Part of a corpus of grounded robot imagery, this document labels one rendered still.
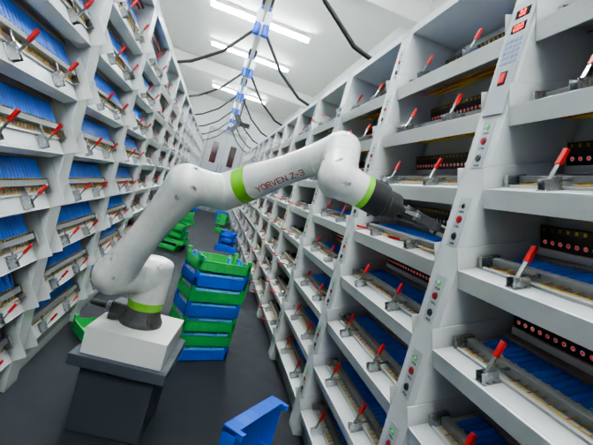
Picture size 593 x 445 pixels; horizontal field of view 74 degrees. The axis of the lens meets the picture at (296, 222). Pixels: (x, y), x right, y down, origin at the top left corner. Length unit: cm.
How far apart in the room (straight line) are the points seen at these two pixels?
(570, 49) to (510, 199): 41
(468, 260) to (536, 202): 21
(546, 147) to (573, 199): 31
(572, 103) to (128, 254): 117
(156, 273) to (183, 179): 42
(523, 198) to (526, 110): 21
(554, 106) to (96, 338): 141
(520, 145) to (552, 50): 23
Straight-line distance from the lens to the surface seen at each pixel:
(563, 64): 117
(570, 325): 78
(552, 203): 86
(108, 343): 148
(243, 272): 214
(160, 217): 121
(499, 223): 105
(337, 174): 99
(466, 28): 169
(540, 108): 99
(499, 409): 87
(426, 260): 112
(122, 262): 131
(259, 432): 172
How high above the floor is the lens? 95
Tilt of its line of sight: 3 degrees down
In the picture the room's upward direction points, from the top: 16 degrees clockwise
